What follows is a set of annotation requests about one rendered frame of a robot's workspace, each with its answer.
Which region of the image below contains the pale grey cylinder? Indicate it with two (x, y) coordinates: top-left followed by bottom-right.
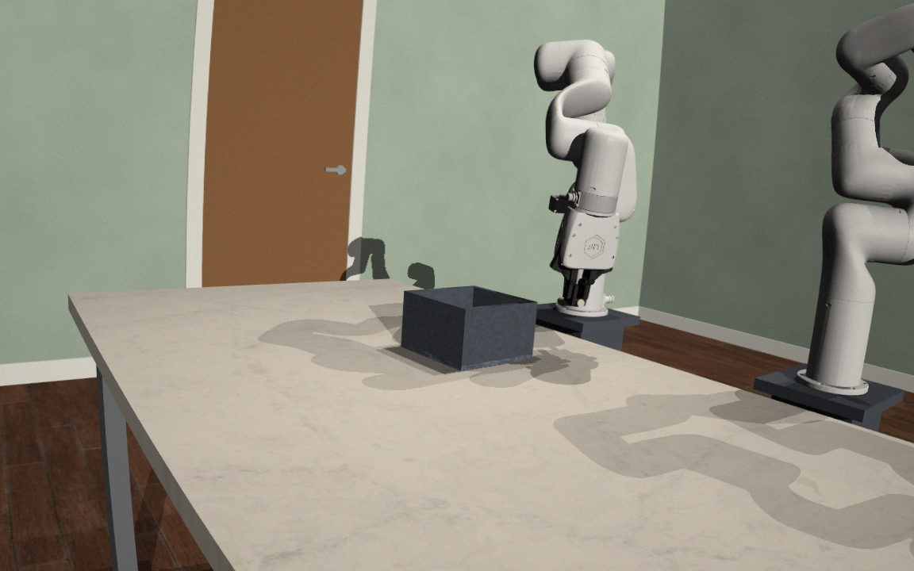
(557, 297), (585, 307)

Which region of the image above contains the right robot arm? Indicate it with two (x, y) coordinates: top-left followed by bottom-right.
(534, 40), (637, 317)

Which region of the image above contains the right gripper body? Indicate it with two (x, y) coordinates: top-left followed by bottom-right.
(554, 204), (620, 270)

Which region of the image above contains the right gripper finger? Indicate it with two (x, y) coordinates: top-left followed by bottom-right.
(576, 268), (613, 306)
(550, 243), (578, 306)

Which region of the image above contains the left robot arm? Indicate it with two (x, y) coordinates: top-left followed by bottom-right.
(796, 3), (914, 396)

